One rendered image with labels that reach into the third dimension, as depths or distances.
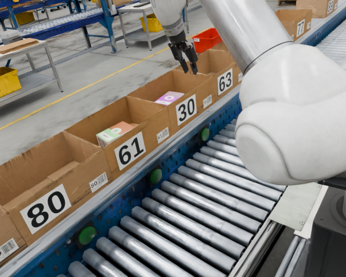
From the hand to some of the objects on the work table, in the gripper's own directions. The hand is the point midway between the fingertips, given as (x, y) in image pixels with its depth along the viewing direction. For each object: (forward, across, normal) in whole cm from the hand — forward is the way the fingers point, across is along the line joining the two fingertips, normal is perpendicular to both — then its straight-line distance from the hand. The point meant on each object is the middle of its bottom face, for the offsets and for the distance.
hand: (189, 67), depth 147 cm
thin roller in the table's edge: (+23, +73, -61) cm, 97 cm away
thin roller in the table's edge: (+23, +70, -61) cm, 96 cm away
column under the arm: (+22, +86, -58) cm, 106 cm away
